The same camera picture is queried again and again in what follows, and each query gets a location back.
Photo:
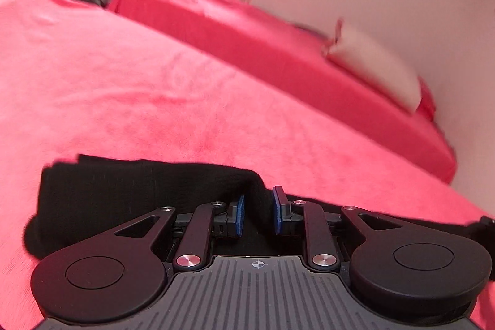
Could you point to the black pants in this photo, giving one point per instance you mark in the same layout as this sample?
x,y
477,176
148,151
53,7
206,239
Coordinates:
x,y
80,199

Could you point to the near bed pink sheet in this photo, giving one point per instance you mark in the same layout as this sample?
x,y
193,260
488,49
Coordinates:
x,y
77,79

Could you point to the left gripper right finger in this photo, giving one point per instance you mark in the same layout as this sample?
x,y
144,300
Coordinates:
x,y
393,266

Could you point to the far bed red sheet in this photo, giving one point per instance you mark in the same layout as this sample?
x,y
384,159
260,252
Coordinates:
x,y
291,59

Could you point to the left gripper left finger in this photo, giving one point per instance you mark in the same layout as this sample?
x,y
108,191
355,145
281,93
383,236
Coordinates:
x,y
119,272

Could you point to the cream pillow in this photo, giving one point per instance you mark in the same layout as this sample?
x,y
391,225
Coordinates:
x,y
373,63

